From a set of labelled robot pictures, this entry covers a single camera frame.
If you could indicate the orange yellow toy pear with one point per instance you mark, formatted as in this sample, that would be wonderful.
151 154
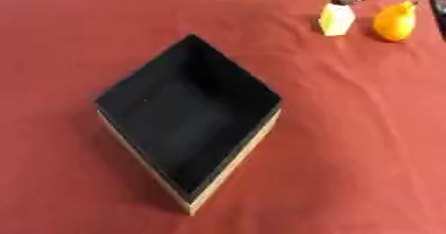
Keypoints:
395 22

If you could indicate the tan cardboard box black inside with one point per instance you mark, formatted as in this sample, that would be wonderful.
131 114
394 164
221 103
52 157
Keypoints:
186 112

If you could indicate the pale yellow white block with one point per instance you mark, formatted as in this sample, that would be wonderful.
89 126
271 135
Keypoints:
337 20

